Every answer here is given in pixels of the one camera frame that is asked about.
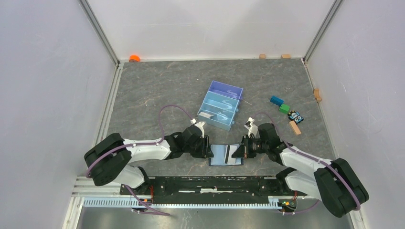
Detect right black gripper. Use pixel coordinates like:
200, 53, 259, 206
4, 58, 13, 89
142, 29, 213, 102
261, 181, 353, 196
232, 135, 268, 159

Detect blue card holder wallet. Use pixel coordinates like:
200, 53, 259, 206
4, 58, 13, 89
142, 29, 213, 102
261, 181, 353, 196
209, 144, 244, 167

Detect blue purple three-bin tray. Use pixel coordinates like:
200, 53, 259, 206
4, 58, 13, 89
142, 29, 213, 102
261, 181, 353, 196
197, 81, 243, 131

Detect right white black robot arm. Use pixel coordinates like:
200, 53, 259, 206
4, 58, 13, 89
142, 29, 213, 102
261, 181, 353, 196
232, 123, 370, 218

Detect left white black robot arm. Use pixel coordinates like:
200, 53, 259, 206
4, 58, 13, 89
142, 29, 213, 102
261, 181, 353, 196
84, 122, 214, 195

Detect grey cards in tray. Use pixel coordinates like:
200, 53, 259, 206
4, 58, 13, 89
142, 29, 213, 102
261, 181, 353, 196
198, 112, 216, 119

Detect wooden stick block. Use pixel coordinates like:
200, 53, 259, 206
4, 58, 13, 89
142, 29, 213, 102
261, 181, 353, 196
289, 121, 302, 135

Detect green toy brick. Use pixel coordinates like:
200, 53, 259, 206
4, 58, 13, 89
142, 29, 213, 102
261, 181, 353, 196
279, 104, 290, 114

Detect blue toy brick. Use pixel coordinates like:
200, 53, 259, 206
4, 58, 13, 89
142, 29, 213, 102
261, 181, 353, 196
270, 96, 284, 107

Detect black owl pattern block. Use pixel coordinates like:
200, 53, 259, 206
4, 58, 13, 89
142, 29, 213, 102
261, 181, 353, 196
288, 110, 304, 124

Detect curved wooden piece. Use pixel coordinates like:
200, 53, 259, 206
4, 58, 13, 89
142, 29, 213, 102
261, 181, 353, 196
313, 88, 322, 103

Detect small wooden block right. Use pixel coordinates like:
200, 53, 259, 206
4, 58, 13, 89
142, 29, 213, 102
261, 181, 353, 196
281, 54, 291, 59

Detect orange round cap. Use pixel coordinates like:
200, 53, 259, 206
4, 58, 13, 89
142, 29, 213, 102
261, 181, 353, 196
128, 55, 140, 62

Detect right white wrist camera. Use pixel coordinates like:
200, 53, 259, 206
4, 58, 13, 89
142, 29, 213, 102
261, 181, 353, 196
244, 117, 258, 137

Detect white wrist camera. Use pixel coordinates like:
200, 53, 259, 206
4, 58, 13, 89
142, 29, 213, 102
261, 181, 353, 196
244, 117, 258, 137
190, 118, 206, 137

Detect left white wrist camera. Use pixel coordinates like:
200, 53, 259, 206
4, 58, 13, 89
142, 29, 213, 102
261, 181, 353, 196
190, 118, 206, 137

